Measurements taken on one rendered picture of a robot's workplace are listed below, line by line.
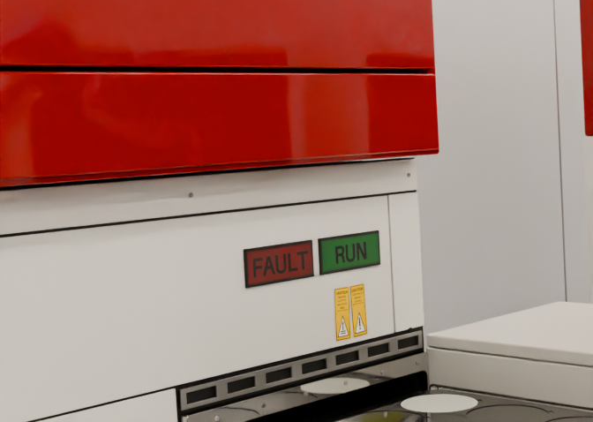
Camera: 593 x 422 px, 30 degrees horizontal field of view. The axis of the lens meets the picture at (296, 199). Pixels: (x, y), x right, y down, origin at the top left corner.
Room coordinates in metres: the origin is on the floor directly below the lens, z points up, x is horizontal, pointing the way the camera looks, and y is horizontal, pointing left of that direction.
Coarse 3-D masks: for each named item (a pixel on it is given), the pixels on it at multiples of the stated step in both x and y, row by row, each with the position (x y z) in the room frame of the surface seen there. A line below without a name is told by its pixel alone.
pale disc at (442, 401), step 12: (420, 396) 1.48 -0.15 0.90; (432, 396) 1.47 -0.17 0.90; (444, 396) 1.47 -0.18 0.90; (456, 396) 1.47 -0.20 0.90; (468, 396) 1.46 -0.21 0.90; (408, 408) 1.42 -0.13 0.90; (420, 408) 1.41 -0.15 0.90; (432, 408) 1.41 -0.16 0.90; (444, 408) 1.41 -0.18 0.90; (456, 408) 1.40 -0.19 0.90; (468, 408) 1.40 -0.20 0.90
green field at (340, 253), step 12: (336, 240) 1.46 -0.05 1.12; (348, 240) 1.48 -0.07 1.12; (360, 240) 1.50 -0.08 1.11; (372, 240) 1.51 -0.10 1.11; (324, 252) 1.45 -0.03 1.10; (336, 252) 1.46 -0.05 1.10; (348, 252) 1.48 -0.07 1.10; (360, 252) 1.49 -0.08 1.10; (372, 252) 1.51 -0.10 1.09; (324, 264) 1.45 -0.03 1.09; (336, 264) 1.46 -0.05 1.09; (348, 264) 1.48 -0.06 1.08; (360, 264) 1.49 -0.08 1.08
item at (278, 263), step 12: (252, 252) 1.36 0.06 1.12; (264, 252) 1.37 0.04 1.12; (276, 252) 1.39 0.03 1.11; (288, 252) 1.40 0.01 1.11; (300, 252) 1.42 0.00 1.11; (252, 264) 1.36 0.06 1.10; (264, 264) 1.37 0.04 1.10; (276, 264) 1.39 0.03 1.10; (288, 264) 1.40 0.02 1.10; (300, 264) 1.42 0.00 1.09; (252, 276) 1.36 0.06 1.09; (264, 276) 1.37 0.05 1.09; (276, 276) 1.39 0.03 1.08; (288, 276) 1.40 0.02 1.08
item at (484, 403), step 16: (400, 400) 1.46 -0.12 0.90; (480, 400) 1.44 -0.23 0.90; (496, 400) 1.43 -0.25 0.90; (512, 400) 1.43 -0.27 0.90; (352, 416) 1.39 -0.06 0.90; (368, 416) 1.39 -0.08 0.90; (384, 416) 1.39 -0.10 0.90; (400, 416) 1.38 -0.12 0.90; (416, 416) 1.38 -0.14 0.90; (432, 416) 1.37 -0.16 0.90; (448, 416) 1.36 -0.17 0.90; (464, 416) 1.36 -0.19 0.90; (480, 416) 1.36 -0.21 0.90; (496, 416) 1.36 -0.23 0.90; (512, 416) 1.35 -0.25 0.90; (528, 416) 1.35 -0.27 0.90; (544, 416) 1.34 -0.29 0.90; (560, 416) 1.34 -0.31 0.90; (576, 416) 1.33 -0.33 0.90; (592, 416) 1.33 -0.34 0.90
